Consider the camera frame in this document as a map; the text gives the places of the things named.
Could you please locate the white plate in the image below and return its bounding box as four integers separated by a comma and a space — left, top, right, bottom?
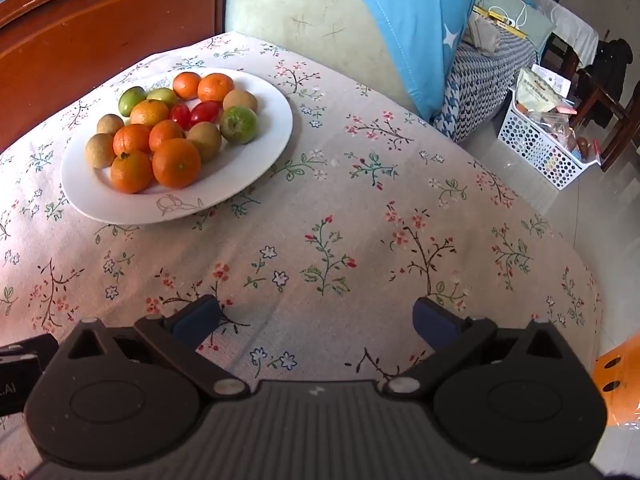
61, 67, 294, 225

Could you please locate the dark wooden chair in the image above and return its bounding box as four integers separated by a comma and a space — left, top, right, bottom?
575, 40, 640, 173

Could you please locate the red-brown wooden cabinet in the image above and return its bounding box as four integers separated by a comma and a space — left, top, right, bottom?
0, 0, 224, 153

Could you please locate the table with white cloth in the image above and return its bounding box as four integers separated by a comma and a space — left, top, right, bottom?
520, 0, 599, 66

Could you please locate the snack bag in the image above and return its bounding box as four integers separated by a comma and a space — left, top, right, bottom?
515, 67, 571, 113

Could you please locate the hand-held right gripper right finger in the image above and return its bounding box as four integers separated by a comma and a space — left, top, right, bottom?
382, 296, 584, 403

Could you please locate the blue white houndstooth blanket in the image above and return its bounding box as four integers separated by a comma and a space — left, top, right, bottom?
432, 27, 540, 145

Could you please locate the white cable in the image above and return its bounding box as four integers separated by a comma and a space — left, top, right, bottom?
492, 0, 530, 28

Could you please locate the pale teal pillow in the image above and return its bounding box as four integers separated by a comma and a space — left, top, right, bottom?
475, 0, 557, 53

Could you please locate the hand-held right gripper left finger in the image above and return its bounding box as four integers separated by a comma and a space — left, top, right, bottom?
59, 295, 250, 403

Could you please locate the tangerine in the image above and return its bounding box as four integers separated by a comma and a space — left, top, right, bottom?
152, 138, 202, 189
130, 99, 170, 127
197, 73, 235, 103
148, 119, 187, 153
113, 124, 152, 157
110, 150, 154, 194
173, 72, 202, 100

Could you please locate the orange plastic stool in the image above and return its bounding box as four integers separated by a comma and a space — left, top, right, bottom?
590, 332, 640, 431

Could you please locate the white perforated plastic basket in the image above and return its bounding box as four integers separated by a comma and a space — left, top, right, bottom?
497, 89, 599, 191

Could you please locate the floral tablecloth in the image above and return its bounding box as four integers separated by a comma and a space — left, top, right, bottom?
0, 31, 603, 480

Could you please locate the light blue printed blanket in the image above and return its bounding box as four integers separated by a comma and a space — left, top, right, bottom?
356, 0, 482, 122

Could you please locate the dark jacket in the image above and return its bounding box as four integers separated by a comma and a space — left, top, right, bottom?
595, 39, 633, 111

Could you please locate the cream chair back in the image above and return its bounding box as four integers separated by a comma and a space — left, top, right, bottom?
224, 0, 426, 116

